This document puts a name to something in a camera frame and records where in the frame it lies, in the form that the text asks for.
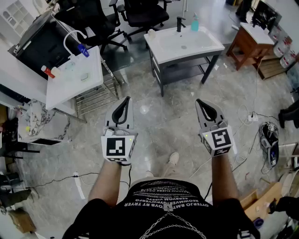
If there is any person's white shoe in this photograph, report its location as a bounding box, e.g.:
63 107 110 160
168 152 180 166

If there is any white curved faucet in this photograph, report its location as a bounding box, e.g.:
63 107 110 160
63 30 88 60

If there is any black cabinet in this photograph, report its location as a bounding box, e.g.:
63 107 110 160
14 10 83 80

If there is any wooden crate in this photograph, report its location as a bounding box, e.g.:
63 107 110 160
257 55 289 80

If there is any open cardboard box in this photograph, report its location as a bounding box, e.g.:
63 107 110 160
239 181 284 222

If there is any long white power strip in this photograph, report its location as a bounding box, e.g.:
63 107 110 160
73 172 86 200

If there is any silver chain necklace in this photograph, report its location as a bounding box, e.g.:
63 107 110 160
139 203 207 239

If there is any person's leg in beige trousers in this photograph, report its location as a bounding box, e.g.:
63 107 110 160
161 161 180 179

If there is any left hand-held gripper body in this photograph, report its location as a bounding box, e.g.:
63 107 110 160
100 126 139 167

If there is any blue bottle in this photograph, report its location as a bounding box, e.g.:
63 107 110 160
77 43 90 58

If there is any white rectangular sink top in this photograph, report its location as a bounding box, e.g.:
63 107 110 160
45 45 104 111

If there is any marble slab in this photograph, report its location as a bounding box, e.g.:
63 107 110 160
17 98 71 143

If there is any black high-back office chair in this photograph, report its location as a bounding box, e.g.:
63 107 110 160
54 0 128 56

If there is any person's black printed t-shirt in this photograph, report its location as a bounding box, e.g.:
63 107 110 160
62 178 261 239

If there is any dark grey vanity frame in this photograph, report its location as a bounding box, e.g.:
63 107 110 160
148 48 223 98

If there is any closed cardboard box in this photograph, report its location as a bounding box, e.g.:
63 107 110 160
8 207 37 234

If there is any red tube with white cap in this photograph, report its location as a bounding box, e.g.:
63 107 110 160
41 65 56 79

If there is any black bag of grippers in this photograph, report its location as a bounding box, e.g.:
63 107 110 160
260 121 280 168

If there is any person's left forearm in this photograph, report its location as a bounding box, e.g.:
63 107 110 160
88 160 122 208

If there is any clear water jug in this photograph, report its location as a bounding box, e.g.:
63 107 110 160
279 50 299 69
273 35 292 58

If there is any black mesh office chair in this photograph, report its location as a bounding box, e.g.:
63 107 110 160
116 0 173 39

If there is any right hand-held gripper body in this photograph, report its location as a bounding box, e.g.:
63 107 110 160
198 119 238 157

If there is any black faucet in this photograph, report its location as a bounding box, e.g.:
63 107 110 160
176 16 187 33

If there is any brown wooden vanity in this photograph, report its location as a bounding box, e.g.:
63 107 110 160
226 25 276 71

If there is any metal rack stand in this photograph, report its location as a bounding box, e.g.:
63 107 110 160
74 59 121 117

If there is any teal soap dispenser bottle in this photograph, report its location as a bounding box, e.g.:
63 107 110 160
190 12 200 32

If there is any white table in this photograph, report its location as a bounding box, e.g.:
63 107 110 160
0 35 87 124

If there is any person's right forearm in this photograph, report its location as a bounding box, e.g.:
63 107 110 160
211 154 239 206

